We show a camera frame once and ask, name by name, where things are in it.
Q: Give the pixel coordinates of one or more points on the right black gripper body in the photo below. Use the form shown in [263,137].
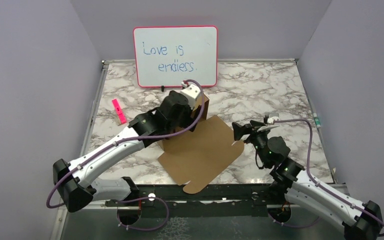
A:
[259,139]

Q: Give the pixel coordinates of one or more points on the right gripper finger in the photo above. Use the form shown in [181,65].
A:
[241,130]
[257,125]

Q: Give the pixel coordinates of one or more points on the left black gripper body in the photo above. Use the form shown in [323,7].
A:
[185,120]

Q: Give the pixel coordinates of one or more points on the brown cardboard box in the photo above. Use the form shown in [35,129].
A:
[194,159]

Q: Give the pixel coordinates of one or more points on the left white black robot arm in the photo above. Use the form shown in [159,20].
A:
[77,181]

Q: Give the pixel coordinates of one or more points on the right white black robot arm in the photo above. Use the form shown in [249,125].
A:
[356,219]

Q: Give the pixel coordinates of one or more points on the pink marker pen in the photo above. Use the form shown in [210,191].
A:
[119,112]

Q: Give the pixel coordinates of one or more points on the pink framed whiteboard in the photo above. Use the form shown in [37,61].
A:
[167,55]

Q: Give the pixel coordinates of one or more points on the green white marker pen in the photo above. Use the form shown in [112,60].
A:
[316,120]

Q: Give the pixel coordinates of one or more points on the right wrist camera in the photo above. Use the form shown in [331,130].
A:
[268,122]

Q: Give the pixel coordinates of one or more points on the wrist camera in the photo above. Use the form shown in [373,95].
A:
[268,122]
[193,94]

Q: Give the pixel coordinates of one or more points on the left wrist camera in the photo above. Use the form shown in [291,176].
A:
[193,94]

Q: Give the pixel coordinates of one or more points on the aluminium front rail frame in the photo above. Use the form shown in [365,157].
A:
[218,212]

